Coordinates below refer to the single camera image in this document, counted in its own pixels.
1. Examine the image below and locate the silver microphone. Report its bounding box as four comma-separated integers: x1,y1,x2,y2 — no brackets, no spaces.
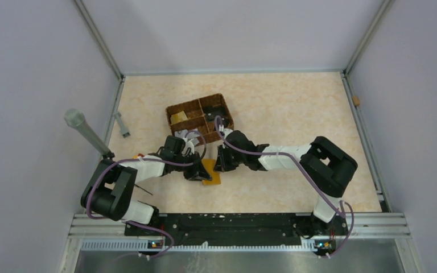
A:
64,108,115,159

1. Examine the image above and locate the small wooden block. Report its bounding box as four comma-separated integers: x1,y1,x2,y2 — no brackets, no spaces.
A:
351,96,360,107

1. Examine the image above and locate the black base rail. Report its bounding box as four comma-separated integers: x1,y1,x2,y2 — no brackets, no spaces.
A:
124,213,348,247

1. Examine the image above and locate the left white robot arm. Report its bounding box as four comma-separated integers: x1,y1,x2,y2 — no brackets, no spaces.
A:
80,136,212,235

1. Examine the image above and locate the orange leather card holder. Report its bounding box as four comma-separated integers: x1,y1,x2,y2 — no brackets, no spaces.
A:
202,159,221,186

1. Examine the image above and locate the brown wicker divided basket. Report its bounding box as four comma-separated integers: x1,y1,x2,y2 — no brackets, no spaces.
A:
165,93,234,143

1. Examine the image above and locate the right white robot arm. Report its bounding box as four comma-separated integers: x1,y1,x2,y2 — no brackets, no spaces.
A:
214,126,358,234

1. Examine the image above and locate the black microphone tripod stand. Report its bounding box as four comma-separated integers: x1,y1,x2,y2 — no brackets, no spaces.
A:
134,184,153,196

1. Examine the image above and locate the grey card in front compartment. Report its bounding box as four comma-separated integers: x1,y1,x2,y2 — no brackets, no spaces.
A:
174,129,200,141

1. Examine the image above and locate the white perforated cable tray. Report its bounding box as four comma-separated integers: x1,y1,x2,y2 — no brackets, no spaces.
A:
81,239,317,252

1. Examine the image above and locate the grey plastic tool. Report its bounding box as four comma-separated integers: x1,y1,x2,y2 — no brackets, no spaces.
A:
113,111,130,138

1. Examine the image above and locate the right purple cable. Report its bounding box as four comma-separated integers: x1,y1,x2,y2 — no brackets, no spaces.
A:
213,115,355,259

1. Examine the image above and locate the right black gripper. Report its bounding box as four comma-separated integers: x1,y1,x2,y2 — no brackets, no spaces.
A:
213,144,246,173

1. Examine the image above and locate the black card in basket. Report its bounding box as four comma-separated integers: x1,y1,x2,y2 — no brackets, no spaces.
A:
203,106,230,127

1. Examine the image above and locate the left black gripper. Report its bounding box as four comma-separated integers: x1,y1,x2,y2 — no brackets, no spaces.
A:
174,151,211,181

